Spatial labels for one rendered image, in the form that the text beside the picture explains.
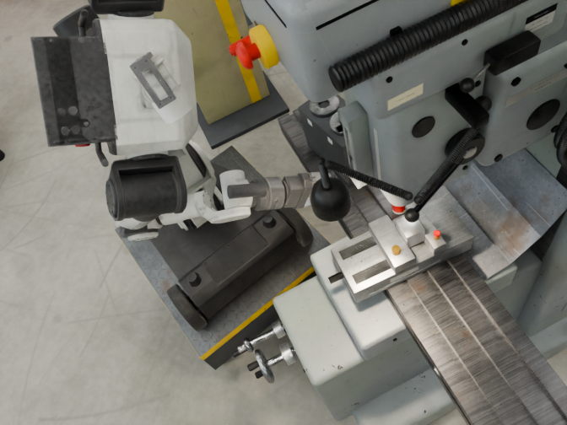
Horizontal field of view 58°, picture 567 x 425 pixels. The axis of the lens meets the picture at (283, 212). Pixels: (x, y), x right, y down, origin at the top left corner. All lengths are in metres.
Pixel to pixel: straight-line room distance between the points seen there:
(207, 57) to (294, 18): 2.31
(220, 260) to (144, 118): 0.99
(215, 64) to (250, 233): 1.25
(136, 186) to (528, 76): 0.75
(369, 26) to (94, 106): 0.58
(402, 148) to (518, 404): 0.72
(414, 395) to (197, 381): 0.98
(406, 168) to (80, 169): 2.71
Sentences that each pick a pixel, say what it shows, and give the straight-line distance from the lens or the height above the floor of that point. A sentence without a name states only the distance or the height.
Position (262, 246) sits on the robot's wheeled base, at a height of 0.59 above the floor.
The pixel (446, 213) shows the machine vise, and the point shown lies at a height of 0.99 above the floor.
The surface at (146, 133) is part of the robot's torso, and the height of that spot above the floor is 1.53.
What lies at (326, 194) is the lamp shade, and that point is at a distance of 0.89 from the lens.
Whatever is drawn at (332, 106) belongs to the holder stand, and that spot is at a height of 1.12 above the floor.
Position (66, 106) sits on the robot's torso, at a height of 1.63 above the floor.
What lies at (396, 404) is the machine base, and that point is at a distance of 2.08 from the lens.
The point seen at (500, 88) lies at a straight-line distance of 0.94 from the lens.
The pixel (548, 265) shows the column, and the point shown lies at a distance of 1.73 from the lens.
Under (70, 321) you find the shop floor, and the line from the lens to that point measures 2.90.
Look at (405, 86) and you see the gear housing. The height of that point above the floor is 1.69.
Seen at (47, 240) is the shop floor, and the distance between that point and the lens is 3.24.
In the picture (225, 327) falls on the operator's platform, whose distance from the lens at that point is 2.05.
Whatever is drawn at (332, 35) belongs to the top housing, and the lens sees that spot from 0.63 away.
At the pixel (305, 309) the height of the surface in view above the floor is 0.72.
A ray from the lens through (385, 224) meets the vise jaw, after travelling 1.40.
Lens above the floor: 2.23
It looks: 56 degrees down
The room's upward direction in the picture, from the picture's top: 22 degrees counter-clockwise
